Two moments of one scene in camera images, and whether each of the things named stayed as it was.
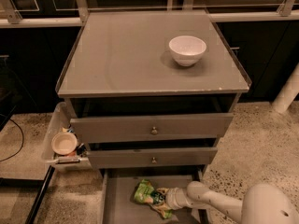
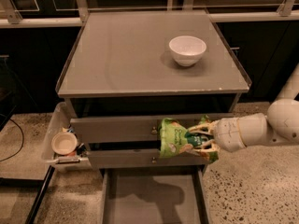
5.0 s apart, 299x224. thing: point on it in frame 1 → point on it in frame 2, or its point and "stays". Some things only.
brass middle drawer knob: [154, 161] stays
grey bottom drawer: [119, 205] stays
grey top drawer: [145, 128] stays
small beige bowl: [64, 143] stays
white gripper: [172, 198] → [228, 134]
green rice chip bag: [145, 189] → [172, 135]
